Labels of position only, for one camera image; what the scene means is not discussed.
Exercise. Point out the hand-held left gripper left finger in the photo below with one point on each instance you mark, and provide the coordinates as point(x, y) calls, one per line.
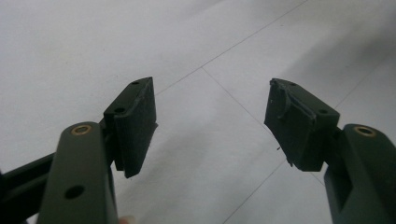
point(134, 130)

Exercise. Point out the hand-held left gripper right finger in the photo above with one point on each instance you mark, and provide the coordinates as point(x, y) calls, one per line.
point(299, 130)

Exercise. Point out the white table cover sheet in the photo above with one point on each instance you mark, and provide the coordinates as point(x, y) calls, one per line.
point(62, 46)

